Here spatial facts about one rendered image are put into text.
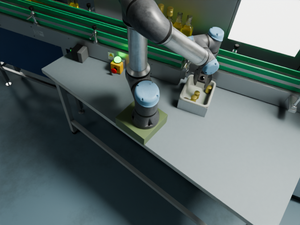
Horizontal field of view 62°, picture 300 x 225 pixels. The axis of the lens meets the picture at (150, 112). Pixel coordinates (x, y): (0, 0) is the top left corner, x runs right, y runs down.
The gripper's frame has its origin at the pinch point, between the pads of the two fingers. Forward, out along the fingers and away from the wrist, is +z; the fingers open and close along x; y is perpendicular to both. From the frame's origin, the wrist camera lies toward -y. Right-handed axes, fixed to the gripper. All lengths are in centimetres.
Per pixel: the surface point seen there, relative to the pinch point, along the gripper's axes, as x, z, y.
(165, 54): 25.0, -7.5, 9.1
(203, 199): -28, 87, -27
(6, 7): 141, -7, 12
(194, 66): 7.2, 1.2, 16.3
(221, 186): -25, 12, -50
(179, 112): 6.3, 12.0, -14.0
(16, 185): 108, 87, -70
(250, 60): -23.3, -8.0, 24.7
